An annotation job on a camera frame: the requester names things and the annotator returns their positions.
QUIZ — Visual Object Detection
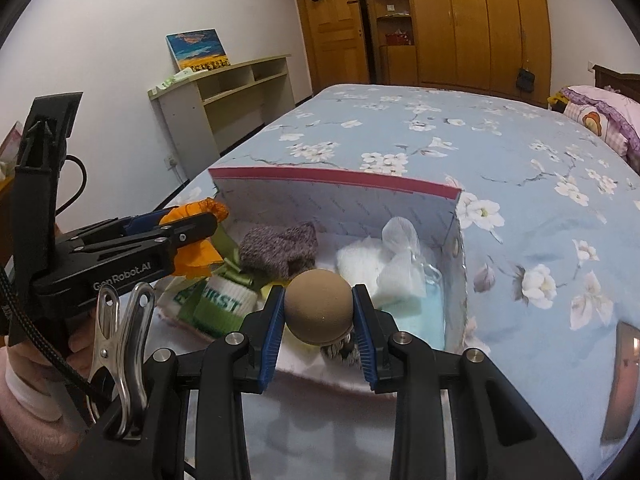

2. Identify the wooden door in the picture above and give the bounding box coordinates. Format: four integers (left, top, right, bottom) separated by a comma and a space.
292, 0, 371, 106

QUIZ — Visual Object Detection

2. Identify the bed with blue floral sheet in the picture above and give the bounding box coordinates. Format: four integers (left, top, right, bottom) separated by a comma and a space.
165, 84, 640, 480

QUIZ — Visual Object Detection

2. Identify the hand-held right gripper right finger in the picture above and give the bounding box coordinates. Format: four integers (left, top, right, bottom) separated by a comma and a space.
351, 284, 583, 480

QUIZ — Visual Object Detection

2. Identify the black white patterned cloth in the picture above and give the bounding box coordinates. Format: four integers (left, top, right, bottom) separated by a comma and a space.
319, 332, 358, 361

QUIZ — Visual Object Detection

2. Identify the brown ball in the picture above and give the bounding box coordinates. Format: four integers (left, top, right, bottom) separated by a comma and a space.
283, 269, 355, 345

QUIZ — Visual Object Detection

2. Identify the person's left forearm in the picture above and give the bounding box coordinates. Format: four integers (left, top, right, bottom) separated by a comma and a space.
0, 355, 86, 480

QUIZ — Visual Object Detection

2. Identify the dark wooden headboard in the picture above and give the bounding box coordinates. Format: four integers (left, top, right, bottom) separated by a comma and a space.
592, 64, 640, 89

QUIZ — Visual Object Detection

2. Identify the pink pillow with bear print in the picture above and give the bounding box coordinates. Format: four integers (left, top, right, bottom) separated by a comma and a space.
560, 85, 640, 156

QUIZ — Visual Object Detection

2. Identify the pink cardboard box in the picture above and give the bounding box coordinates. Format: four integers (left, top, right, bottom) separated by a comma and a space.
155, 166, 468, 383

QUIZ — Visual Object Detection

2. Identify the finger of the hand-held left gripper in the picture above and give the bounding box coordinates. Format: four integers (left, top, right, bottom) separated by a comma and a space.
56, 209, 174, 247
69, 211, 219, 267

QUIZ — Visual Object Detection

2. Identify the dark phone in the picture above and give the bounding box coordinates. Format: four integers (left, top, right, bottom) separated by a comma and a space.
600, 321, 640, 445

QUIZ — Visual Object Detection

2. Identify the silver metal clip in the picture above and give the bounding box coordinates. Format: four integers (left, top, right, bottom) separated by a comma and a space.
90, 282, 157, 441

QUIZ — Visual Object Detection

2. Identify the black braided cable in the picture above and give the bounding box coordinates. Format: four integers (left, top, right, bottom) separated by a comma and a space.
0, 265, 116, 406

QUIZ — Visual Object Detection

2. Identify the orange cloth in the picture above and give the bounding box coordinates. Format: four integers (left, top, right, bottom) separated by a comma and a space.
160, 198, 231, 281

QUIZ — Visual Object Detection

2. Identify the person's left hand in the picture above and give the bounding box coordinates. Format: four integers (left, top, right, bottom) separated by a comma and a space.
7, 310, 101, 386

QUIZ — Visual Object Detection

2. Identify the wooden wardrobe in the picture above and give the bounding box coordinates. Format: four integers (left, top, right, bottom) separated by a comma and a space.
360, 0, 553, 106

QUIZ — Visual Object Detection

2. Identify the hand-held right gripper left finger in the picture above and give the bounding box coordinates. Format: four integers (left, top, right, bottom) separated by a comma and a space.
102, 284, 287, 480

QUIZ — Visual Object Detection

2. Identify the green white sock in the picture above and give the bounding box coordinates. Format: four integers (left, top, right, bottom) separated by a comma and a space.
157, 277, 211, 328
192, 272, 258, 338

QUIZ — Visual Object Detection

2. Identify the beige shelf desk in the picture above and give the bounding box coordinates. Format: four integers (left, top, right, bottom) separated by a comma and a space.
147, 54, 296, 181

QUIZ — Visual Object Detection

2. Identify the green ribbon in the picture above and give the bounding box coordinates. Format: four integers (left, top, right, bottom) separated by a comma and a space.
212, 230, 261, 291

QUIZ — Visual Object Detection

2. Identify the grey knitted sock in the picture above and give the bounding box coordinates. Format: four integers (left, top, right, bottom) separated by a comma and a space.
238, 223, 319, 280

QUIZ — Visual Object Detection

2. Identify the blue yellow painting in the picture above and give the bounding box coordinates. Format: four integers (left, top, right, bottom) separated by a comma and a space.
166, 28, 232, 72

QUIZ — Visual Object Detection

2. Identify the light green cloth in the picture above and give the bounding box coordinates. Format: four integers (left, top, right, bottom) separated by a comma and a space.
395, 290, 447, 353

